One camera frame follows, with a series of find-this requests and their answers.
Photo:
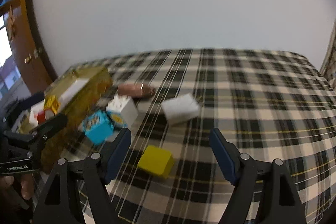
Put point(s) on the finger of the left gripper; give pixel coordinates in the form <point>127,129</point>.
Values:
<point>14,109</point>
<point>48,129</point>

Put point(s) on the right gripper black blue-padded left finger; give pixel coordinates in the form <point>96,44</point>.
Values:
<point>59,201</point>

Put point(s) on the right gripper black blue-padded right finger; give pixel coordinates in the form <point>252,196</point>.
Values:
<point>279,200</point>

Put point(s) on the yellow cartoon tape roll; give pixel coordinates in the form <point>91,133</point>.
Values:
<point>51,106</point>

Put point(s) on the white blue sun toy brick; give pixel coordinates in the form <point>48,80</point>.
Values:
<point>122,111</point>

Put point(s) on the white charger cube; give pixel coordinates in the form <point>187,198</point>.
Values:
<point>180,109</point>

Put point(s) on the person's left hand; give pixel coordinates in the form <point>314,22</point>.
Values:
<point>26,181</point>

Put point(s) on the red tape roll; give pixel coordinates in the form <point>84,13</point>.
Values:
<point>44,115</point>

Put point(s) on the brass door knob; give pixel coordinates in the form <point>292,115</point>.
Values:
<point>28,59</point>

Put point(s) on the brown wooden door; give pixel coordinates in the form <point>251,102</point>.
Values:
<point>39,73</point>

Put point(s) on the gold metal tin box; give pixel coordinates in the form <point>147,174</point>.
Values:
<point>77,91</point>

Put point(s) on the gold door ornament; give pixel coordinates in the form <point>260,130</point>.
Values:
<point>10,25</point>

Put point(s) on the yellow cube block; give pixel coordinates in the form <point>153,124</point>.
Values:
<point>156,161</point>

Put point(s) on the pink rectangular lighter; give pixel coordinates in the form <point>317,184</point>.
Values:
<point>136,90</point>

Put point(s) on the plaid curtain at right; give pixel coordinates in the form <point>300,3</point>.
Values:
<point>328,68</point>

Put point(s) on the window with white frame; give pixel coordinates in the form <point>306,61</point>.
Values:
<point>9,71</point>

